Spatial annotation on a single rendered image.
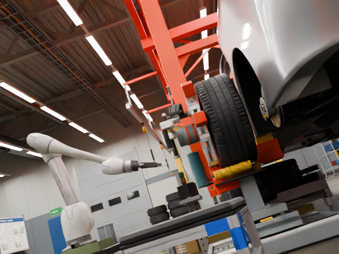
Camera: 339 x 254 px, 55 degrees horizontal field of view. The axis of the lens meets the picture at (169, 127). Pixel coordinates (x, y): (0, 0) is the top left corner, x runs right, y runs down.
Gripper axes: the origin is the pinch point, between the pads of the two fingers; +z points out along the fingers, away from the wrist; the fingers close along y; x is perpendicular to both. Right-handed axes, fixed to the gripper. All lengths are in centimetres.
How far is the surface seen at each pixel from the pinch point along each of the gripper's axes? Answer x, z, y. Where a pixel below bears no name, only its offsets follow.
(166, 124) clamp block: -24.1, 5.4, -14.0
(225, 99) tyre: -34, 43, -30
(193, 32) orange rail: -273, 41, 293
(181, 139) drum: -16.6, 14.2, -0.8
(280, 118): -24, 79, -13
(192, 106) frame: -32.5, 23.1, -23.1
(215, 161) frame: 1.0, 35.5, -9.6
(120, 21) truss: -508, -153, 602
